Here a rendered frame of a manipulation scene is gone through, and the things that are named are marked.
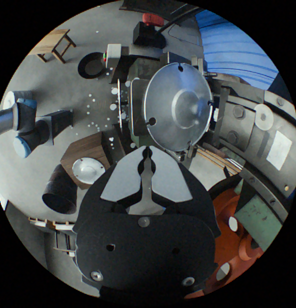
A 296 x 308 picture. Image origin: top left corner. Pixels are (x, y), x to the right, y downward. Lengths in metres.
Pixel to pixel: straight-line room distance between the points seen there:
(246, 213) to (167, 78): 0.39
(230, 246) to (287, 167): 0.37
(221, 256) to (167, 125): 0.54
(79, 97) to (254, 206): 1.22
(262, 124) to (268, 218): 0.21
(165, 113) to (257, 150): 0.26
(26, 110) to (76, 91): 0.66
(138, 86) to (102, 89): 0.79
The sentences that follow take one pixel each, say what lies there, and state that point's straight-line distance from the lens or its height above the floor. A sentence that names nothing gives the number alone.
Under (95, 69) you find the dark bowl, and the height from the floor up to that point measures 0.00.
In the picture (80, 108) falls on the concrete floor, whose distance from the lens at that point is 1.02.
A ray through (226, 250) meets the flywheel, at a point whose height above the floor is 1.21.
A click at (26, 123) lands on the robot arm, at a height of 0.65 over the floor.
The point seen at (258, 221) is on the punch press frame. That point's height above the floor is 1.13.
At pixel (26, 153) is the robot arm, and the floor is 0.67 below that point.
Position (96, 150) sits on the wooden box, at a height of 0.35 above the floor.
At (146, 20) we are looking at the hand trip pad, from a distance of 0.38.
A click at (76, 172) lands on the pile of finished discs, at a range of 0.87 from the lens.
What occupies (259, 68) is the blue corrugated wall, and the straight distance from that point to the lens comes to 1.67.
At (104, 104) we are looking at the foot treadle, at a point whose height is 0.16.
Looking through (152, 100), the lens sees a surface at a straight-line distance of 0.23.
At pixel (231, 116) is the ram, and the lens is 0.25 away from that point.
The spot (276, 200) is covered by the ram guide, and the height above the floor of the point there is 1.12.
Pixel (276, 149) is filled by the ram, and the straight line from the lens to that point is 0.28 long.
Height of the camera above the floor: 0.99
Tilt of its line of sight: 51 degrees down
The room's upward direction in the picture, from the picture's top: 140 degrees clockwise
